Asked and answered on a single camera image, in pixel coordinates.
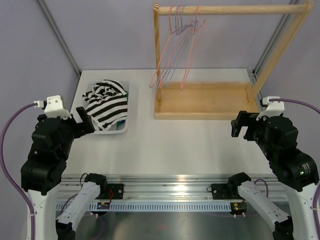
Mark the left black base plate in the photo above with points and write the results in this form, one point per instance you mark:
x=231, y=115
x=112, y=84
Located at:
x=115, y=191

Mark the aluminium mounting rail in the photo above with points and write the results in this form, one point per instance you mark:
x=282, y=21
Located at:
x=168, y=188

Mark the pink wire hanger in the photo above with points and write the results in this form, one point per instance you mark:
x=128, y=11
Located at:
x=195, y=41
x=182, y=37
x=169, y=11

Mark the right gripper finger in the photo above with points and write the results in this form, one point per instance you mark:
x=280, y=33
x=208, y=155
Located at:
x=244, y=117
x=236, y=126

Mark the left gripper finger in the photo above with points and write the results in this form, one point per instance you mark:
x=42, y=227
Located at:
x=88, y=125
x=82, y=113

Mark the white slotted cable duct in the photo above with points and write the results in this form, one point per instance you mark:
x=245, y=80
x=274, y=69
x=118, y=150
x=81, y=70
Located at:
x=125, y=206

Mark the clear plastic basket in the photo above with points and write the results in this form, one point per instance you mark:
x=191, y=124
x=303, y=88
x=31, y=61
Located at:
x=78, y=102

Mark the wooden clothes rack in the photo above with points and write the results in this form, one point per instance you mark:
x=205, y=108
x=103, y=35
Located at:
x=204, y=99

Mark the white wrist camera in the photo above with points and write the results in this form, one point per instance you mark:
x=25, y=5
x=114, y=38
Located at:
x=53, y=107
x=272, y=107

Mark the black white striped tank top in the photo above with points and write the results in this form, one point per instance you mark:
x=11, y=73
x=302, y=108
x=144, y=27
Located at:
x=106, y=103

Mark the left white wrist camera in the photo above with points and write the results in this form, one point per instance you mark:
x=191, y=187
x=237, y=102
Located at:
x=53, y=107

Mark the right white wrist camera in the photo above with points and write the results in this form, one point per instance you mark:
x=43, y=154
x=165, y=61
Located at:
x=272, y=107

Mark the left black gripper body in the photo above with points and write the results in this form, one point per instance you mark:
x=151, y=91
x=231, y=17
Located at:
x=75, y=129

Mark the green tank top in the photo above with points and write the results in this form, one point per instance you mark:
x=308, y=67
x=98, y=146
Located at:
x=119, y=123

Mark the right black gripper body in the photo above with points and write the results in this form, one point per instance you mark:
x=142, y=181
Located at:
x=249, y=134

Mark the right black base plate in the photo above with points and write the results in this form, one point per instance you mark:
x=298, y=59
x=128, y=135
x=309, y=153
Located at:
x=219, y=191

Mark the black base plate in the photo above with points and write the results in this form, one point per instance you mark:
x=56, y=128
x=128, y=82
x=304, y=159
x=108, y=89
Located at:
x=115, y=191
x=219, y=191

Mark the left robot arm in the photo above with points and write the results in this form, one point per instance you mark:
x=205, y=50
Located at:
x=41, y=176

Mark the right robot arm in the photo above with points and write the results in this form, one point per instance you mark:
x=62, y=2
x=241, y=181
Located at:
x=276, y=136

